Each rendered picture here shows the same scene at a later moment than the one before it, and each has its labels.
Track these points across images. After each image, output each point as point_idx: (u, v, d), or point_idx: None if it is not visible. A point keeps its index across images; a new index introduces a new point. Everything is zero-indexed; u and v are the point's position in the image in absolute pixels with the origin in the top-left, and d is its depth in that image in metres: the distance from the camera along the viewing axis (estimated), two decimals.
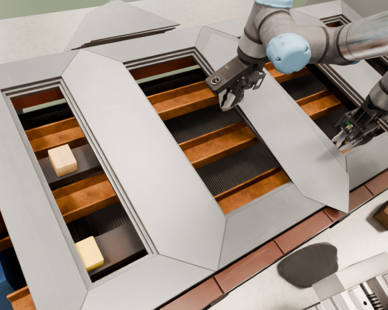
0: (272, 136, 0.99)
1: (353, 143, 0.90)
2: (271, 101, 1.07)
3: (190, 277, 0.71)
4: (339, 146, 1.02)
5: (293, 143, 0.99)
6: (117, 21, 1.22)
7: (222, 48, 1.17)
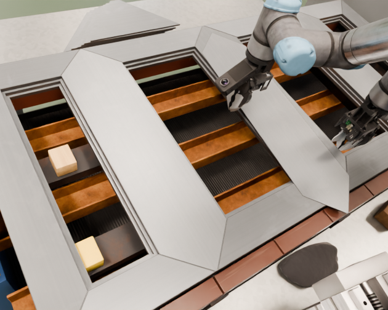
0: (272, 136, 0.99)
1: (353, 143, 0.90)
2: (271, 101, 1.07)
3: (190, 277, 0.71)
4: (339, 146, 1.02)
5: (293, 143, 0.99)
6: (117, 21, 1.22)
7: (222, 48, 1.17)
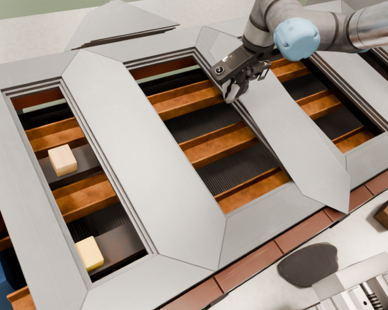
0: (275, 135, 0.99)
1: None
2: (276, 101, 1.08)
3: (190, 277, 0.71)
4: None
5: (295, 142, 1.00)
6: (117, 21, 1.22)
7: (229, 48, 1.18)
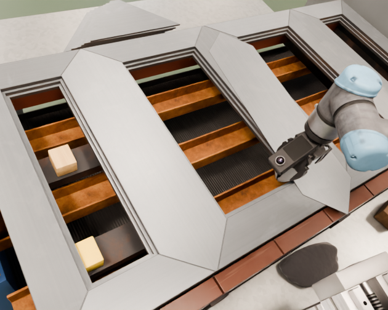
0: (275, 135, 0.99)
1: None
2: (276, 101, 1.08)
3: (190, 277, 0.71)
4: None
5: None
6: (117, 21, 1.22)
7: (229, 48, 1.18)
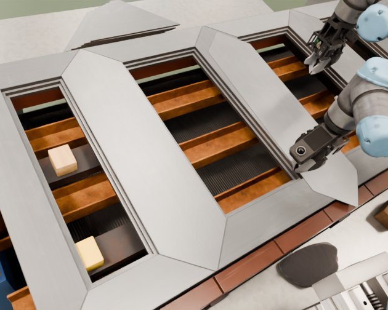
0: (281, 133, 1.00)
1: (321, 59, 1.00)
2: (278, 99, 1.09)
3: (190, 277, 0.71)
4: (311, 69, 1.11)
5: None
6: (117, 21, 1.22)
7: (227, 47, 1.18)
